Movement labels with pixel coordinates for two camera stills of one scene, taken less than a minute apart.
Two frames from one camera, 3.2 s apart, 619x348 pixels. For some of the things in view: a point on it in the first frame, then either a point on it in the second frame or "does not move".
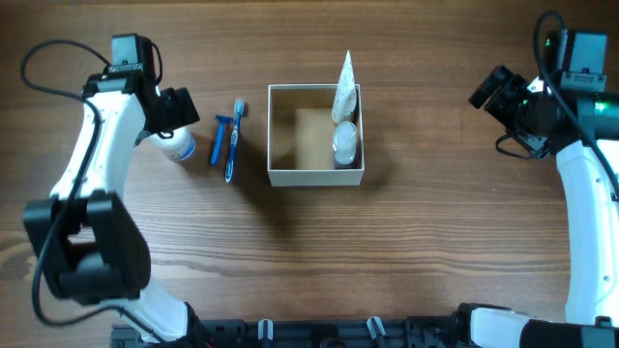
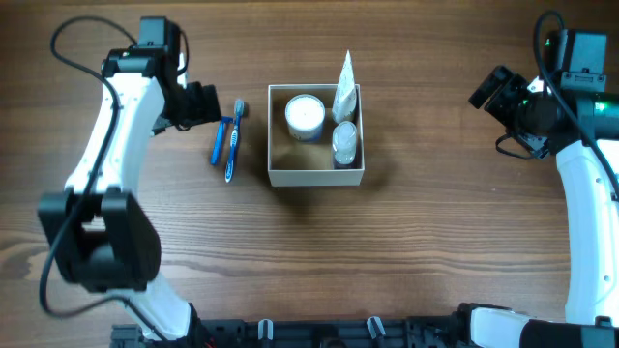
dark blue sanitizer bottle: x=344 y=145 does not move
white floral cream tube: x=344 y=104 does not move
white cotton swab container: x=180 y=147 to x=305 y=117
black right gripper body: x=527 y=140 does not move
